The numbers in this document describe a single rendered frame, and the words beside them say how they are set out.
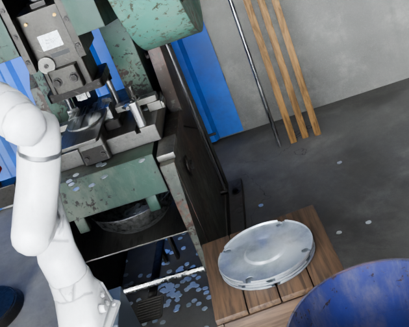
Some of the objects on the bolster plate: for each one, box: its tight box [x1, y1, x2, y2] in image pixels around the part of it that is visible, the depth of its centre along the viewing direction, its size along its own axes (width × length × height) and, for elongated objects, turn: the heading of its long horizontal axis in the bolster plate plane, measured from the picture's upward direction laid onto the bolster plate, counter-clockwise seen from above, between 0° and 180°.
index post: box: [128, 99, 146, 128], centre depth 244 cm, size 3×3×10 cm
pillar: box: [106, 80, 121, 105], centre depth 260 cm, size 2×2×14 cm
